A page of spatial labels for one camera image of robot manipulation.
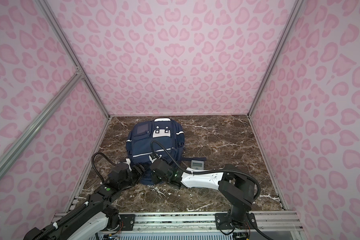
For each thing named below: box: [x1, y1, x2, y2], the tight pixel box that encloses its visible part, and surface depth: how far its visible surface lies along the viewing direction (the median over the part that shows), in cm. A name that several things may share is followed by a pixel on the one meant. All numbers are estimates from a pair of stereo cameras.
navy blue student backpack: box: [126, 118, 207, 185], surface depth 95 cm
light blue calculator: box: [190, 160, 205, 170], surface depth 95 cm
